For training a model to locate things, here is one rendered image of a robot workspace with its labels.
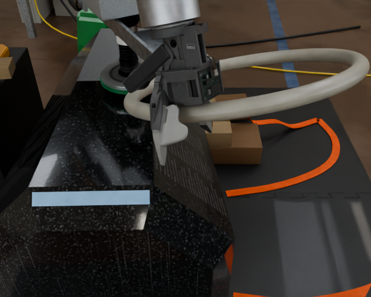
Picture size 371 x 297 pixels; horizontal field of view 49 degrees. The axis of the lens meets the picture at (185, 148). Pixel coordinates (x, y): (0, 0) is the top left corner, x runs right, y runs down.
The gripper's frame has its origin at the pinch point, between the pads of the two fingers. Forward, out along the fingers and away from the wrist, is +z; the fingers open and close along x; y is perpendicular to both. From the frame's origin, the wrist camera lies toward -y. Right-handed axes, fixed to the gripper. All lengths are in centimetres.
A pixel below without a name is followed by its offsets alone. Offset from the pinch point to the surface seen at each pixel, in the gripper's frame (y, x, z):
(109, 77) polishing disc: -66, 52, -4
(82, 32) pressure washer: -190, 159, -18
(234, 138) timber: -74, 147, 56
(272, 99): 14.9, 3.9, -7.0
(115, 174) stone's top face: -42, 21, 18
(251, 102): 12.3, 2.2, -7.1
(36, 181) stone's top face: -58, 7, 15
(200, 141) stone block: -44, 68, 26
